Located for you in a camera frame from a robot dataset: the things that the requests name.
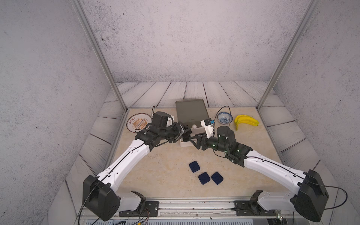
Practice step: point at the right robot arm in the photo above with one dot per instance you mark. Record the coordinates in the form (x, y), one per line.
(306, 195)

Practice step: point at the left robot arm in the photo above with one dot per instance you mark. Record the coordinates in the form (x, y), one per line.
(99, 192)

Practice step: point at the blue white porcelain bowl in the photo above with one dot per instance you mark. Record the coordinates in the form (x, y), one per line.
(225, 118)

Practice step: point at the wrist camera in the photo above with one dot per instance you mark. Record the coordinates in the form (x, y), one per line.
(209, 126)
(162, 120)

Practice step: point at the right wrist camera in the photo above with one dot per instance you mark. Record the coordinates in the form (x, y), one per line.
(209, 126)

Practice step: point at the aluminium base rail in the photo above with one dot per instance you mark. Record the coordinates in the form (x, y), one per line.
(215, 211)

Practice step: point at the yellow banana bunch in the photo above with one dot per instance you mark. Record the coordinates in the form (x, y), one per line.
(245, 119)

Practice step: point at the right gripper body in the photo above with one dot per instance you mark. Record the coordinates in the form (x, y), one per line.
(212, 143)

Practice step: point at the navy brooch box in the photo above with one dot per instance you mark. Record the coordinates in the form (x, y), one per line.
(194, 166)
(217, 178)
(204, 178)

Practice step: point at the frame post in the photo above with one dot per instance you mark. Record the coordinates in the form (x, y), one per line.
(309, 13)
(97, 50)

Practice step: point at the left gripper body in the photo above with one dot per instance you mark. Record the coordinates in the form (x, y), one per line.
(176, 131)

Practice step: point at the round patterned plate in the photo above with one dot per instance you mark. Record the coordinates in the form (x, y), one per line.
(138, 122)

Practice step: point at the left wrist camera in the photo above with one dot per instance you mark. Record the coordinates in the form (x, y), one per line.
(162, 120)

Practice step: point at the three-tier drawer cabinet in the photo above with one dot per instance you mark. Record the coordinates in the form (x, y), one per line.
(191, 112)

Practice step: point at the right frame post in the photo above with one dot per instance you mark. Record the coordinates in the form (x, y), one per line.
(309, 13)

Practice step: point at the left frame post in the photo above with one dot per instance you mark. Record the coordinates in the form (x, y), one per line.
(97, 50)

